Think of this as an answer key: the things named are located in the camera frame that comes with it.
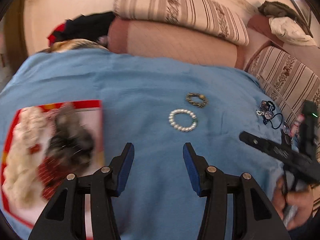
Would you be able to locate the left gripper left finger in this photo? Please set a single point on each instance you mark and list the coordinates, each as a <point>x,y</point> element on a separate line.
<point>79,199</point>

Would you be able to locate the leopard print blanket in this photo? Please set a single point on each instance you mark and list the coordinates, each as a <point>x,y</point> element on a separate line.
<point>74,44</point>

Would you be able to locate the brown furry scrunchie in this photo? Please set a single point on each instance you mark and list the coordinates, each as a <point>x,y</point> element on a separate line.
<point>72,144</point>

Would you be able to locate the red shallow gift box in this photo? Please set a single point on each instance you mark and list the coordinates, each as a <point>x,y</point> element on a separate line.
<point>91,115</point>

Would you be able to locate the blue towel blanket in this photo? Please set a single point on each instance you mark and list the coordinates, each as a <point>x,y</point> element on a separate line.
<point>158,105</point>

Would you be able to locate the black red clothes pile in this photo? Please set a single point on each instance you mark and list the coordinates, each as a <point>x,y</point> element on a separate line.
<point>91,27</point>

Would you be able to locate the pink quilted bolster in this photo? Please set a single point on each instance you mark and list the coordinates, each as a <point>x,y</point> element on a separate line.
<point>153,39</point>

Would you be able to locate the person right hand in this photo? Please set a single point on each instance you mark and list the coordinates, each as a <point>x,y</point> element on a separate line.
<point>302,200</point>

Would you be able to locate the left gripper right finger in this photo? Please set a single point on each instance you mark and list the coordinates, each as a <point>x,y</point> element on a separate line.
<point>235,203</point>

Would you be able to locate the dark green garment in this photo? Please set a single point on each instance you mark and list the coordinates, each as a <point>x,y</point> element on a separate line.
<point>278,9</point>

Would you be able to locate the striped floral pillow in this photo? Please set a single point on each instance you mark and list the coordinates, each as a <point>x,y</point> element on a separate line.
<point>207,16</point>

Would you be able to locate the white cherry print scrunchie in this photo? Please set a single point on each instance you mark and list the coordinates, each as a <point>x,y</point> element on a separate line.
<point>20,174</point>

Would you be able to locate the white cloth on headboard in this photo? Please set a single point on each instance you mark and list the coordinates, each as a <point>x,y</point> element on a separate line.
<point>288,31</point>

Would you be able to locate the red white dotted scrunchie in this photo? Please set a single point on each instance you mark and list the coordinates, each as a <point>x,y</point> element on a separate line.
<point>50,177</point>

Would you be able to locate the striped floral side cushion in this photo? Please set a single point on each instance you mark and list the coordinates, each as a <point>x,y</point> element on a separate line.
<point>286,80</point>

